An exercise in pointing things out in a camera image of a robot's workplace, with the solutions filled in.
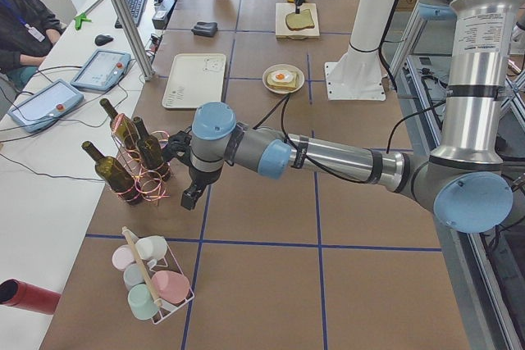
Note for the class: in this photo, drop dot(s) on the bread slice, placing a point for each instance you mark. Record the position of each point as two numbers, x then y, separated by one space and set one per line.
301 21
287 87

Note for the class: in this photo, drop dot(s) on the cream bear serving tray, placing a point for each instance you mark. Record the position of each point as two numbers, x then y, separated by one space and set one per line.
194 79

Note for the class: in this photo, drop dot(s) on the wooden cutting board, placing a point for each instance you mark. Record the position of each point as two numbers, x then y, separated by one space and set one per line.
282 9

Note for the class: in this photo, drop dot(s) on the middle dark wine bottle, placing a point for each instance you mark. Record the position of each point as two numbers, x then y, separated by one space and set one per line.
150 150

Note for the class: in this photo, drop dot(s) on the dark wine bottle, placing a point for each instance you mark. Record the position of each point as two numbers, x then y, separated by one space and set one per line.
122 128
116 176
150 150

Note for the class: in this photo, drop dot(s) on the white cup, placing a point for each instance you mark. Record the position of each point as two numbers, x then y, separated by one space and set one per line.
151 247

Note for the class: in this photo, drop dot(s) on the fried egg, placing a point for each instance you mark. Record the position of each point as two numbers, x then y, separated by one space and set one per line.
280 77

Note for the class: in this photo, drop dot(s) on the white round plate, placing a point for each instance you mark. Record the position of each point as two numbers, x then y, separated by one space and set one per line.
299 82

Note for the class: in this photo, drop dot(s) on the front dark wine bottle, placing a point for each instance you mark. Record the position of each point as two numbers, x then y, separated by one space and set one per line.
116 176

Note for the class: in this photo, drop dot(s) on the bread slice under egg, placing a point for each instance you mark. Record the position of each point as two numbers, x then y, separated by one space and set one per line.
287 87

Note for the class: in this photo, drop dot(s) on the light pink cup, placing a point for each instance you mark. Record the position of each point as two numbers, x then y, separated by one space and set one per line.
122 257

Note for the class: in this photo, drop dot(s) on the rose pink cup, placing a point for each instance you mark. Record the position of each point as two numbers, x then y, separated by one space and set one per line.
171 286

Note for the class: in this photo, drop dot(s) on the rear dark wine bottle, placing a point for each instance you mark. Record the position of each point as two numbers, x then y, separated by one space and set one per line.
122 128

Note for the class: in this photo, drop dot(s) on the grey folded cloth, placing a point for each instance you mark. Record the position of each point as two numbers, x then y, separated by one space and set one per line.
205 29

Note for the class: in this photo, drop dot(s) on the grey cup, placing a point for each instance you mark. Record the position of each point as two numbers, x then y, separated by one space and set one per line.
132 276

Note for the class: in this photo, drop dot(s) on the mint green cup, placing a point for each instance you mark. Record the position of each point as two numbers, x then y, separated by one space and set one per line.
141 302

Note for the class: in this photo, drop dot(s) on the far teach pendant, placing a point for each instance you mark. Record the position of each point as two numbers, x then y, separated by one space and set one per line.
103 70

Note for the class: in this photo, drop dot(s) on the teach pendant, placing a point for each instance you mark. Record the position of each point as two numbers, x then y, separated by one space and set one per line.
46 107
103 70

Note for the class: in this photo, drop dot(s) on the black keyboard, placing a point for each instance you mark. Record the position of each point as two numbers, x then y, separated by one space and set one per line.
136 8

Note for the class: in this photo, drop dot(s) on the near teach pendant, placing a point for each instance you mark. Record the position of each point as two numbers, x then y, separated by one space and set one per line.
46 107

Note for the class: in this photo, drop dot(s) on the black computer mouse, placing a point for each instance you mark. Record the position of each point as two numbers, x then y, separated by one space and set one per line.
103 39

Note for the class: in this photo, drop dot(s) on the red cylinder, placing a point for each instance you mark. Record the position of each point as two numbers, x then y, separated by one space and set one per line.
19 294

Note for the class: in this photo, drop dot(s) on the green clamp tool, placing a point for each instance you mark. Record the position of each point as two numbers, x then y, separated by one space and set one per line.
80 20

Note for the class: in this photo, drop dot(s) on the seated person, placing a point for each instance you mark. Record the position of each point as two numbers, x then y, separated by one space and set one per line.
29 30

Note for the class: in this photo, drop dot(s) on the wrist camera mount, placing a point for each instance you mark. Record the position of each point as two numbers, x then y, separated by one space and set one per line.
177 147

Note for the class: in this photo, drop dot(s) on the copper wire bottle rack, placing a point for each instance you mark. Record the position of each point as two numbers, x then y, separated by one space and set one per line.
148 183

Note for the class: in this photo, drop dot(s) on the white wire cup rack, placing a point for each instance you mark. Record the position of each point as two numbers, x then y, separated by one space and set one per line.
170 263

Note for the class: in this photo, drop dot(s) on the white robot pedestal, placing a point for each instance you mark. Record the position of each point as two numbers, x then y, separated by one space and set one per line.
357 75

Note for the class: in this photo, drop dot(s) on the wooden rack handle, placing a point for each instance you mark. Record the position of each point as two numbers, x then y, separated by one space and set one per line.
131 243

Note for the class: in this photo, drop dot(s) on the aluminium frame post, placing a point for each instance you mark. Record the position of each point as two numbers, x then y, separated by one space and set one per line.
133 38

